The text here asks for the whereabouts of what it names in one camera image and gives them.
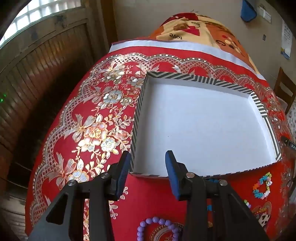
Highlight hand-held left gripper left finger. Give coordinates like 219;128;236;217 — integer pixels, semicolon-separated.
28;151;132;241

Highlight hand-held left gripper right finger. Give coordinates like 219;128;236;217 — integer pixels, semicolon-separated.
165;150;270;241

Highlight pastel bead bracelet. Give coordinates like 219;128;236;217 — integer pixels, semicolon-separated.
253;172;273;199

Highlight purple bead bracelet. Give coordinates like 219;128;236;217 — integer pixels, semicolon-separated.
137;217;184;241

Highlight striped cardboard box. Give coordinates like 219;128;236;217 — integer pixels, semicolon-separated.
129;71;283;178

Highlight leopard print hair bow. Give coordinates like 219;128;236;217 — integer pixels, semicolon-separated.
258;212;271;229

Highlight white floral cloth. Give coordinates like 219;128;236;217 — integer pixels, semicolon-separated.
285;102;296;139

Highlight wooden chair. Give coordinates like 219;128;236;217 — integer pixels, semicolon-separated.
273;67;296;114

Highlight red floral tablecloth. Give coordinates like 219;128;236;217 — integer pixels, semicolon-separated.
24;40;296;241

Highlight paper notes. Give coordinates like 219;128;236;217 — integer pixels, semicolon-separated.
258;5;272;22

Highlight wooden slatted door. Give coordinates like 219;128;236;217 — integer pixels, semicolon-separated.
0;7;109;204

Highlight orange printed blanket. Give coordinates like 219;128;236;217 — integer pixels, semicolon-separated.
148;13;265;79

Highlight glass block window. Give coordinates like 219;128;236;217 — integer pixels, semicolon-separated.
0;0;81;47

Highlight wall calendar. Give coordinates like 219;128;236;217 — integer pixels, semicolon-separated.
281;20;292;59

